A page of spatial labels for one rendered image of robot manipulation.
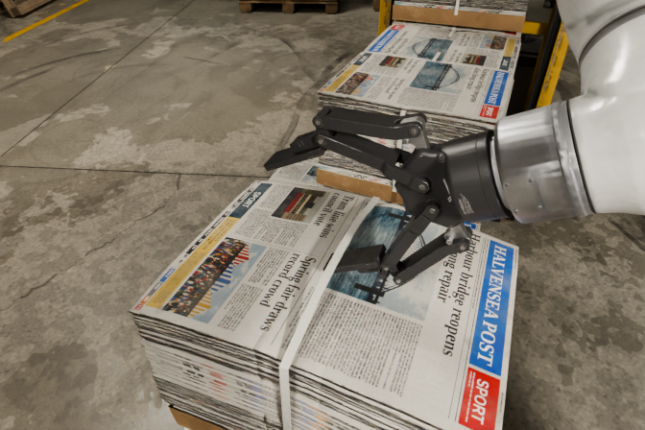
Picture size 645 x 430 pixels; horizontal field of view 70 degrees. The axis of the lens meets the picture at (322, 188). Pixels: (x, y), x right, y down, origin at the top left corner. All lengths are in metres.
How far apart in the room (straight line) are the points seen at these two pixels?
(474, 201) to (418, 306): 0.17
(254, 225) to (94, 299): 1.57
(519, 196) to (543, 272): 1.88
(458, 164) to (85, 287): 1.96
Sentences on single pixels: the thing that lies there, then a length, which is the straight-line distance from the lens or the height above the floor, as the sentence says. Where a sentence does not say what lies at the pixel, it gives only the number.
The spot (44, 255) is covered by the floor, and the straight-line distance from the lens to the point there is 2.45.
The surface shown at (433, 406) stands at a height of 1.07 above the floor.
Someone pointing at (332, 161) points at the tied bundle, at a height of 0.90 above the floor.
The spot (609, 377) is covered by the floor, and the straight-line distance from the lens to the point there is 1.99.
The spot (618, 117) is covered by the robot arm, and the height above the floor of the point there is 1.32.
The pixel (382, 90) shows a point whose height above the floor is 1.07.
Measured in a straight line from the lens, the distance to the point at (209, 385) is 0.59.
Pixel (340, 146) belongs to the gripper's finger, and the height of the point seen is 1.25.
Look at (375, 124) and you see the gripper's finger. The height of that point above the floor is 1.27.
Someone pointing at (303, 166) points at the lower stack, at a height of 0.60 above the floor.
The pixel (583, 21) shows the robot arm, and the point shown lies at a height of 1.35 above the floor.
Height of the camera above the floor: 1.46
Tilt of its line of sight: 35 degrees down
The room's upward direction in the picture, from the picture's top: straight up
